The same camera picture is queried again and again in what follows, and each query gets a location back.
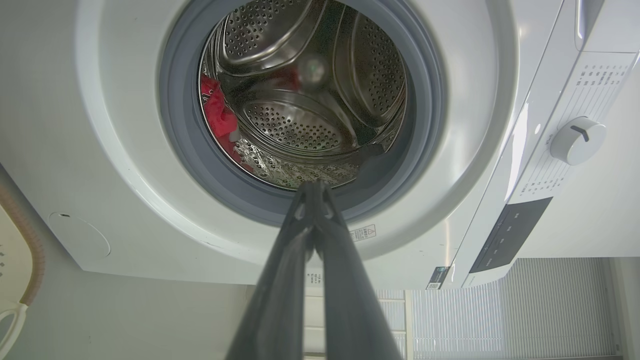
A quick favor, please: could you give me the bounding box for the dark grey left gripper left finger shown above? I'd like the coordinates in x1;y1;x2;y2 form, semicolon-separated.
225;181;317;360

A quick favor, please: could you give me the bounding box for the white front-load washing machine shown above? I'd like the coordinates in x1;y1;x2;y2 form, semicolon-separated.
0;0;640;291

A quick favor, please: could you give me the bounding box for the white round program knob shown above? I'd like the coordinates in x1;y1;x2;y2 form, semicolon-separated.
550;116;607;166

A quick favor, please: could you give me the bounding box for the blue energy label sticker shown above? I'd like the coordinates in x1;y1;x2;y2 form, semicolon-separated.
426;266;451;291

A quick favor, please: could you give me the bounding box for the white detergent drawer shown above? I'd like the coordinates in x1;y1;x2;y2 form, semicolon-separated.
574;0;640;54

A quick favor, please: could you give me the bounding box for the stainless steel washing machine drum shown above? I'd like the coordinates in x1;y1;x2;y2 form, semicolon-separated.
199;0;408;191

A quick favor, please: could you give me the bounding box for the grey rubber door gasket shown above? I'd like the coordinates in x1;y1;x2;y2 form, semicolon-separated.
159;0;447;227

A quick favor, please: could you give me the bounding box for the dark grey touch control panel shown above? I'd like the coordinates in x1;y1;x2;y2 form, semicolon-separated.
469;196;554;274

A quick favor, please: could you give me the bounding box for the round white filter cover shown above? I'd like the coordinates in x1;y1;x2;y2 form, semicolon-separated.
48;212;111;259

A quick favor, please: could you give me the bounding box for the red cloth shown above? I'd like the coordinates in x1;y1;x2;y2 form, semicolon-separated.
200;75;256;174

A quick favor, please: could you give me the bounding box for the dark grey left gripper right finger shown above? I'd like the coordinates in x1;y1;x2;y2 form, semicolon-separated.
314;182;403;360

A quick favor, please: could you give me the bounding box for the grey warning sticker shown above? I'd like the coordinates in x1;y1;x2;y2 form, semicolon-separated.
349;224;377;243

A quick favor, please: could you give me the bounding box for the beige perforated laundry basket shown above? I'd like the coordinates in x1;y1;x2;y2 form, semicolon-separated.
0;185;46;360

